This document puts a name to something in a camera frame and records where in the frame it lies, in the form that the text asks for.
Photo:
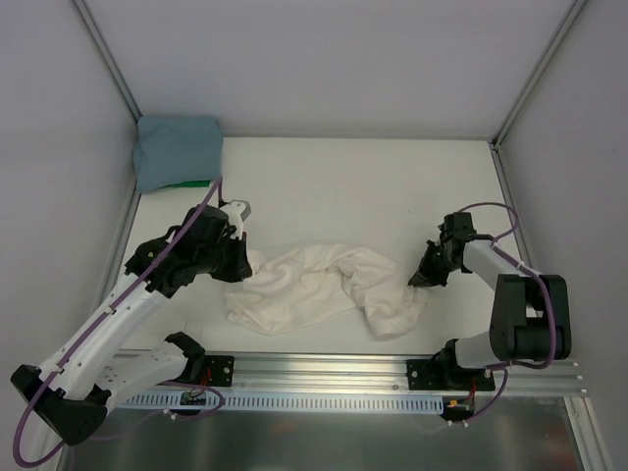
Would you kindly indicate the folded green t-shirt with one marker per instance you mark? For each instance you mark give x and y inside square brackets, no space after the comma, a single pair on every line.
[190,184]

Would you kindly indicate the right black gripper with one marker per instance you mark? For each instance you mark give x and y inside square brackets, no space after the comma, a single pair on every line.
[435,262]

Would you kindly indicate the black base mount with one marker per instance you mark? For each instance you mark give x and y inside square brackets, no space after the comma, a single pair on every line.
[441,372]
[208,370]

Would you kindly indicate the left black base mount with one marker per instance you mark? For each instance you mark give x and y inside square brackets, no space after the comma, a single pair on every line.
[208,370]

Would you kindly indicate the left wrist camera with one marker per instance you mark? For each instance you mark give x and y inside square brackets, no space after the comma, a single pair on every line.
[237,212]

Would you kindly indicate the folded blue t-shirt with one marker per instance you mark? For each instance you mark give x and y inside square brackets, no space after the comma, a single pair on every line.
[175,150]

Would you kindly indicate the aluminium mounting rail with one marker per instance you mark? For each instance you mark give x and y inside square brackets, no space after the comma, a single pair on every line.
[345,373]

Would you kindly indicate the white t-shirt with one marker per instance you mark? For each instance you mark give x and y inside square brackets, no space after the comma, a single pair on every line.
[311,284]

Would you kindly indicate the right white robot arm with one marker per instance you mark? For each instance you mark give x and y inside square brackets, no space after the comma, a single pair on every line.
[530,319]

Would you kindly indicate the left aluminium frame post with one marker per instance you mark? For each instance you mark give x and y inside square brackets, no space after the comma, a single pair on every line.
[97,38]

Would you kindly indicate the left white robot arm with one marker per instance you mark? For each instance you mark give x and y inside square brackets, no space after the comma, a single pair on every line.
[75,389]

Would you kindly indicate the white slotted cable duct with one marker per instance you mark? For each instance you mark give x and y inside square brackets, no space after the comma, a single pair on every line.
[289,402]

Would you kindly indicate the aluminium frame post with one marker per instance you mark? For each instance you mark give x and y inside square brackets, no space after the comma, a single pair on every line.
[567,22]
[97,38]

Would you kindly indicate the right aluminium frame post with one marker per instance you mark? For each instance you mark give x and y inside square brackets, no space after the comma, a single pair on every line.
[567,22]

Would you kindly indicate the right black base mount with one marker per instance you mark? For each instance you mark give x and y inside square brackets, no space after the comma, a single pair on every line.
[441,372]

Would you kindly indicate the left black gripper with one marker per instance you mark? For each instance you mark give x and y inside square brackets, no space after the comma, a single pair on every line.
[236,260]

